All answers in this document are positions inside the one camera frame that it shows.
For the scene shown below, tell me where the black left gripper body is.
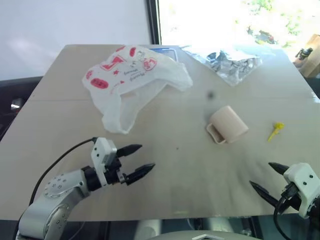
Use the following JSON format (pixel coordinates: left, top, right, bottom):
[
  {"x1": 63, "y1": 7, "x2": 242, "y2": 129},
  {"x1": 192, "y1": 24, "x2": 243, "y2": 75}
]
[{"x1": 104, "y1": 156, "x2": 129, "y2": 187}]

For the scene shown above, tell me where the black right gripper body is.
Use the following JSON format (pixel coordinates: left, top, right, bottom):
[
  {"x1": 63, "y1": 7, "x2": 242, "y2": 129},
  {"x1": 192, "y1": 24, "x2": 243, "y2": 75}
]
[{"x1": 275, "y1": 183, "x2": 304, "y2": 214}]

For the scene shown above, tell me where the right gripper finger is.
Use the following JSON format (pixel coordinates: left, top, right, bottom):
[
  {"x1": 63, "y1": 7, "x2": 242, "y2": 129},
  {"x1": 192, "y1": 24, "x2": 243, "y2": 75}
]
[
  {"x1": 267, "y1": 162, "x2": 291, "y2": 176},
  {"x1": 249, "y1": 180, "x2": 280, "y2": 208}
]

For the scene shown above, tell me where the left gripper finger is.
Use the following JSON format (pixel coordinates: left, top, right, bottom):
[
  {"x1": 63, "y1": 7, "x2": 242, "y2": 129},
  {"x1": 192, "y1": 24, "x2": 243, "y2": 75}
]
[
  {"x1": 124, "y1": 163, "x2": 157, "y2": 187},
  {"x1": 116, "y1": 143, "x2": 144, "y2": 159}
]

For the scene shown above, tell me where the small yellow plastic piece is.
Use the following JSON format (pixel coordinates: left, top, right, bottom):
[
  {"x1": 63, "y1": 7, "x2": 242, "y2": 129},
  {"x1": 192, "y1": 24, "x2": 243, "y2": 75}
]
[{"x1": 267, "y1": 121, "x2": 286, "y2": 143}]

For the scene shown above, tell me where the beige mug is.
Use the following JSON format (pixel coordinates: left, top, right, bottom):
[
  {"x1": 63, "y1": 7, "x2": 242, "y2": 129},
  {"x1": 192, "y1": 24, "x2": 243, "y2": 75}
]
[{"x1": 205, "y1": 104, "x2": 250, "y2": 145}]

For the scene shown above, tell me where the grey rounded robot torso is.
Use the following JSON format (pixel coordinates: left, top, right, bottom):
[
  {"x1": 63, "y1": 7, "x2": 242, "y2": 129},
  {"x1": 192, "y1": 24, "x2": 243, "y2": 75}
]
[{"x1": 137, "y1": 216, "x2": 254, "y2": 240}]

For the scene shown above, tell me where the white red-printed plastic bag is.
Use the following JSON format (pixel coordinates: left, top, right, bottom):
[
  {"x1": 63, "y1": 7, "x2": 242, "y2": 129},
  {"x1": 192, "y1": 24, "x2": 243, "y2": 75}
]
[{"x1": 81, "y1": 45, "x2": 194, "y2": 135}]

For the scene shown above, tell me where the blue-rimmed flat tray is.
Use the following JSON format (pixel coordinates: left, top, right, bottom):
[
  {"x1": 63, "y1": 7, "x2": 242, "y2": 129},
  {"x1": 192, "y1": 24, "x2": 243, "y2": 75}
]
[{"x1": 149, "y1": 47, "x2": 179, "y2": 62}]

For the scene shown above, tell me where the clear crumpled plastic bag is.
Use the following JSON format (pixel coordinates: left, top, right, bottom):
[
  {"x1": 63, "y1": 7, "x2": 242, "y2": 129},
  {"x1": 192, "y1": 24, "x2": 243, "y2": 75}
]
[{"x1": 181, "y1": 45, "x2": 264, "y2": 87}]

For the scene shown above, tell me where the small black gadget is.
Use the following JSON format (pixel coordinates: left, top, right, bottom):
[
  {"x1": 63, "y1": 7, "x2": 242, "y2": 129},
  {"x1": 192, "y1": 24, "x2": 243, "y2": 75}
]
[{"x1": 295, "y1": 47, "x2": 314, "y2": 61}]

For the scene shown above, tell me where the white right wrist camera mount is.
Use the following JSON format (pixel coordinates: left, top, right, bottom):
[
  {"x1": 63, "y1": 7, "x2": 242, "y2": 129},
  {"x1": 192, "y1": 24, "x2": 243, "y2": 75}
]
[{"x1": 283, "y1": 162, "x2": 320, "y2": 219}]

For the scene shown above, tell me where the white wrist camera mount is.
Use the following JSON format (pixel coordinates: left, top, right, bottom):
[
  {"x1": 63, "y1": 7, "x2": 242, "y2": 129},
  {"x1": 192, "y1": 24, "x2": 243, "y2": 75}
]
[
  {"x1": 283, "y1": 162, "x2": 320, "y2": 219},
  {"x1": 90, "y1": 136, "x2": 118, "y2": 187}
]

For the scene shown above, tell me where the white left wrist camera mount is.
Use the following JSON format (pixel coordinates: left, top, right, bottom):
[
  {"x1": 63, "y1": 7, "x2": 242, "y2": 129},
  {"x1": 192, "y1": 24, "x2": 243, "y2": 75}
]
[{"x1": 90, "y1": 136, "x2": 118, "y2": 187}]

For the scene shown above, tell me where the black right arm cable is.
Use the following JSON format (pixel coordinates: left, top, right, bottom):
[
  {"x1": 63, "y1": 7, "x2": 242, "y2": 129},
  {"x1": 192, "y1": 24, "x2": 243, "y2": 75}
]
[{"x1": 273, "y1": 184, "x2": 301, "y2": 240}]

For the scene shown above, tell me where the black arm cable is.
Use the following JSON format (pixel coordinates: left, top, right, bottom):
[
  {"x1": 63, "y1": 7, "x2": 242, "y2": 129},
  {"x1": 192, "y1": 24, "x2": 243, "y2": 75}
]
[
  {"x1": 29, "y1": 136, "x2": 97, "y2": 206},
  {"x1": 273, "y1": 184, "x2": 301, "y2": 240}
]

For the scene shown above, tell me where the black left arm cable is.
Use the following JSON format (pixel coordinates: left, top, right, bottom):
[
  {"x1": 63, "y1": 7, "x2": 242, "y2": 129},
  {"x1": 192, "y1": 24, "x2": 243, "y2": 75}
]
[{"x1": 29, "y1": 136, "x2": 97, "y2": 206}]

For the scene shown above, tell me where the black window frame post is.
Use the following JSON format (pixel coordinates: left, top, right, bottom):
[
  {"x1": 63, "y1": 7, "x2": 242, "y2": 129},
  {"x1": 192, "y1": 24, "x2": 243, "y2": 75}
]
[{"x1": 145, "y1": 0, "x2": 163, "y2": 46}]

